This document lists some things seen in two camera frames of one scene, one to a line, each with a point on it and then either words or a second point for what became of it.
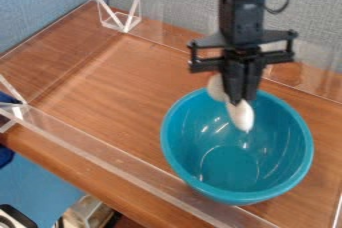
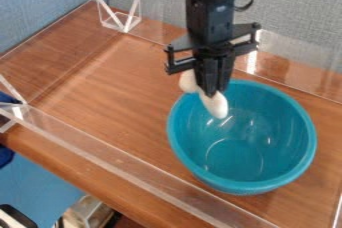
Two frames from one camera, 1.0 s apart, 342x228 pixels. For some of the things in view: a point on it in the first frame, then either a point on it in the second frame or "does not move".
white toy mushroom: x=240 y=112 to x=216 y=103
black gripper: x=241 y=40 to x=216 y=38
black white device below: x=13 y=219 does not move
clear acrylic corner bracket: x=119 y=20 does not move
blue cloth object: x=6 y=154 does not move
